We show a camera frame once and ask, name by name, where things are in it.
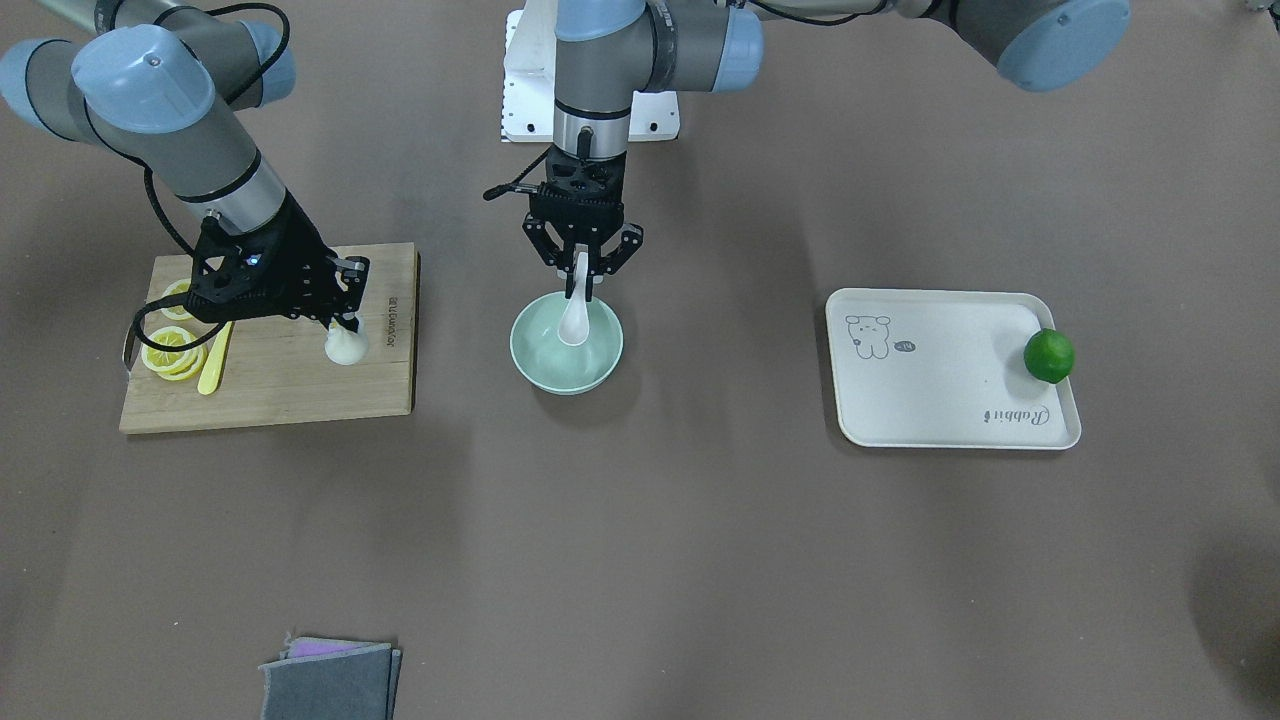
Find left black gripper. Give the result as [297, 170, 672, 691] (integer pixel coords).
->
[522, 150, 644, 301]

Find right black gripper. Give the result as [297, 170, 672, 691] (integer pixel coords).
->
[230, 195, 371, 333]

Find white steamed bun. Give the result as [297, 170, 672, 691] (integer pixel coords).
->
[324, 316, 370, 366]

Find white plastic spoon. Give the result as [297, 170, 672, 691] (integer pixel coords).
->
[557, 251, 590, 347]

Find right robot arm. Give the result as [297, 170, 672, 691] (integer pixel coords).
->
[3, 1, 370, 334]

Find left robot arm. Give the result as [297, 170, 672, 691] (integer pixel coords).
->
[492, 1, 1132, 297]

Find mint green bowl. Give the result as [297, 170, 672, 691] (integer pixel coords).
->
[509, 292, 625, 395]

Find wooden cutting board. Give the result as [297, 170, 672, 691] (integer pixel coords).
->
[119, 243, 420, 436]

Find yellow plastic knife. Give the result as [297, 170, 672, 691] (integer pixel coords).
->
[197, 322, 236, 396]

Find lemon slice stack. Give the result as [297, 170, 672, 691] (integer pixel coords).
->
[141, 325, 207, 382]

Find cream rabbit tray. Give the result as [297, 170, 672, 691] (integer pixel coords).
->
[824, 288, 1082, 451]

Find grey folded cloth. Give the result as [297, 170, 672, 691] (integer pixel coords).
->
[259, 635, 402, 719]

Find green lime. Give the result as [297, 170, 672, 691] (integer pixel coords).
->
[1023, 328, 1076, 384]

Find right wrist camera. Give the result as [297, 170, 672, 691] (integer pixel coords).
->
[183, 215, 268, 323]

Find white pedestal column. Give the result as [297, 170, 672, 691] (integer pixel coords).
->
[500, 1, 681, 143]

